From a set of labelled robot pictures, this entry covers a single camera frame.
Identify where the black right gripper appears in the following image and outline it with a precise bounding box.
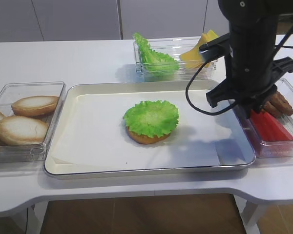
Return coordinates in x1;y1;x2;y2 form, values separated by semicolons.
199;26;293;118

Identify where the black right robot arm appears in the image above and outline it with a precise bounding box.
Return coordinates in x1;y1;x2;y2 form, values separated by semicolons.
199;0;293;117

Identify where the yellow cheese slices stack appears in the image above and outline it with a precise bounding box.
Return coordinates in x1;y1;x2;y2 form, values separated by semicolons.
179;30;219;69

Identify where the clear lettuce cheese container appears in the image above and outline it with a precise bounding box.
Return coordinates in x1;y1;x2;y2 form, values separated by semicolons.
133;36;219;82

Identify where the green lettuce leaf on bun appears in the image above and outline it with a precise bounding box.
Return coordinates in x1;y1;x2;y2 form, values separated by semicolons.
123;100;179;138

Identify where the lettuce leaves stack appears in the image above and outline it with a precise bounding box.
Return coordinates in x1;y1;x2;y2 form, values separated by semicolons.
133;32;179;75

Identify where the brown meat patties row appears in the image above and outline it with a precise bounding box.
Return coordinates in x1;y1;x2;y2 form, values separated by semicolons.
263;91;293;118

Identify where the red tomato slices row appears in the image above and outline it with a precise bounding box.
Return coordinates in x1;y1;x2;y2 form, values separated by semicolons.
250;111;293;142

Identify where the clear patty tomato container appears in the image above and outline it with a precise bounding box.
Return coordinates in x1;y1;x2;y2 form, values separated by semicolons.
234;78;293;158

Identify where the bottom bun on tray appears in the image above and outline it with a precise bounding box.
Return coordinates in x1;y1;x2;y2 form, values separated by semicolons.
126;127;170;144

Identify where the white parchment paper sheet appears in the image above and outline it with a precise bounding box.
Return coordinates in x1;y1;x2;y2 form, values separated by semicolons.
49;85;232;171

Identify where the metal baking tray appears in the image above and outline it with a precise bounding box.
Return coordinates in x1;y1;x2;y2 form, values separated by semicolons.
44;81;255;179

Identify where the upper bun half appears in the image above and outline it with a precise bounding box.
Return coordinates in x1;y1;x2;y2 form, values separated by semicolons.
11;96;59;117

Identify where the clear bun container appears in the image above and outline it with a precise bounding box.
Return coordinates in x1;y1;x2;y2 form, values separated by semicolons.
0;82;65;163

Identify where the front bun half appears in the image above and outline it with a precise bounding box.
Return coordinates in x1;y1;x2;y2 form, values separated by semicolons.
0;116;48;145

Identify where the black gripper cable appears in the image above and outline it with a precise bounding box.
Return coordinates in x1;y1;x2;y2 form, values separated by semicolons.
185;19;293;116

